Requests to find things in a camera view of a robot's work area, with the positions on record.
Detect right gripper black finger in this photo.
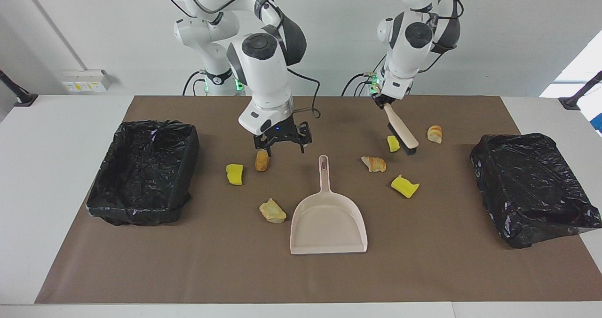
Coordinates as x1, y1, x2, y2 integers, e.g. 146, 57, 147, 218
254, 137, 278, 158
295, 122, 312, 154

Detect beige hand brush black bristles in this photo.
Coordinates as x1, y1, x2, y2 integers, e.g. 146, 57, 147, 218
383, 103, 419, 156

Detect pale beige sponge chunk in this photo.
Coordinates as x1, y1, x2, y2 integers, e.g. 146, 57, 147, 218
259, 198, 287, 224

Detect curled yellow sponge piece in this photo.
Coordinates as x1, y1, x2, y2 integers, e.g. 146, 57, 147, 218
391, 174, 420, 199

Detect beige plastic dustpan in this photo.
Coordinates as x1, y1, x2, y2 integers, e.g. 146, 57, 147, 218
290, 155, 368, 255

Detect bin lined with black bag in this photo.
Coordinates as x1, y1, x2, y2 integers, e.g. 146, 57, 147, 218
86, 120, 200, 226
470, 133, 602, 249

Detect brown table mat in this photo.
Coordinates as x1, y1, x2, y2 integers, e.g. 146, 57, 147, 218
34, 95, 602, 304

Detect blue white box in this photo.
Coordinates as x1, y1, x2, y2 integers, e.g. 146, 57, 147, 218
583, 95, 602, 136

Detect black left base cable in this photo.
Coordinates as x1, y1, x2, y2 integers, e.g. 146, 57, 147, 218
341, 72, 377, 96

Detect black base cable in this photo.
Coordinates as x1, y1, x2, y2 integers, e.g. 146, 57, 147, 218
182, 70, 207, 96
341, 72, 377, 96

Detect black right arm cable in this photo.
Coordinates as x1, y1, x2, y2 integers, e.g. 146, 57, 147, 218
161, 0, 322, 119

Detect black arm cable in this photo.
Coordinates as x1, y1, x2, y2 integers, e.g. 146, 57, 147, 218
161, 0, 322, 119
393, 0, 465, 74

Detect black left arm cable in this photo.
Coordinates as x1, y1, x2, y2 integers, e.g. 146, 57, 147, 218
393, 0, 465, 74

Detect black right base cable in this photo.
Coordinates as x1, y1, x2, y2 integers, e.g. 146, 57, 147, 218
182, 70, 207, 96

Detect white wall socket box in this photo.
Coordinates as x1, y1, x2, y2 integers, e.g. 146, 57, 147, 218
62, 70, 112, 93

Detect white wall cable conduit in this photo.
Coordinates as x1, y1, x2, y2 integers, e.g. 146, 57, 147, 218
18, 0, 88, 72

